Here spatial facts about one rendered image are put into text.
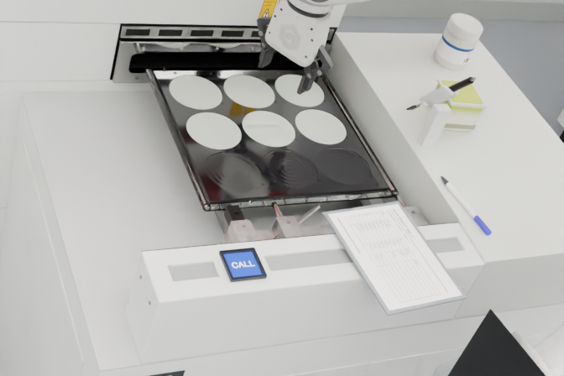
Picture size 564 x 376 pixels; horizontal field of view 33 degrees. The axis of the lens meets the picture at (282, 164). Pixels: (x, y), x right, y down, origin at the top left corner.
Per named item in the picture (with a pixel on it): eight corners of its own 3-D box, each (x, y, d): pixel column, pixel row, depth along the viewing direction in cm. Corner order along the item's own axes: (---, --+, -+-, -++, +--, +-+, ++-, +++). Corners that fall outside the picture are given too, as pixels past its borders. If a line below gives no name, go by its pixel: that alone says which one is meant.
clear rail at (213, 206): (200, 207, 155) (202, 201, 154) (395, 193, 172) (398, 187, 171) (202, 213, 154) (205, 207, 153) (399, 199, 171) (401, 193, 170)
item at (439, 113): (404, 126, 175) (431, 68, 166) (422, 126, 176) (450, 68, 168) (420, 148, 171) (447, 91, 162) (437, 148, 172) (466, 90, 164)
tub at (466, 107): (424, 106, 182) (437, 77, 177) (458, 108, 184) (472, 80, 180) (437, 131, 176) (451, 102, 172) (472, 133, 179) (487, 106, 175)
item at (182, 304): (123, 314, 143) (139, 251, 135) (427, 277, 168) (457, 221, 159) (139, 364, 137) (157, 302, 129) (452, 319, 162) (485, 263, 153)
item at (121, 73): (110, 78, 181) (118, 37, 175) (315, 76, 200) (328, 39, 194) (112, 84, 180) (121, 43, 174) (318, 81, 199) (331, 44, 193)
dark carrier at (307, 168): (153, 73, 178) (153, 70, 177) (315, 71, 193) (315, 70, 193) (209, 203, 156) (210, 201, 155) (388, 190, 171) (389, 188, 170)
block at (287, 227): (271, 228, 157) (276, 216, 155) (289, 227, 159) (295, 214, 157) (289, 264, 152) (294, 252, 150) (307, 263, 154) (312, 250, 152)
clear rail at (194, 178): (143, 72, 178) (144, 66, 177) (150, 72, 179) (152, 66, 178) (202, 213, 154) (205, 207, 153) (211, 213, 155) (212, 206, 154)
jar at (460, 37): (427, 50, 197) (444, 12, 191) (455, 50, 201) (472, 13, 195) (442, 71, 193) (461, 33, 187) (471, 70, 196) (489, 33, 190)
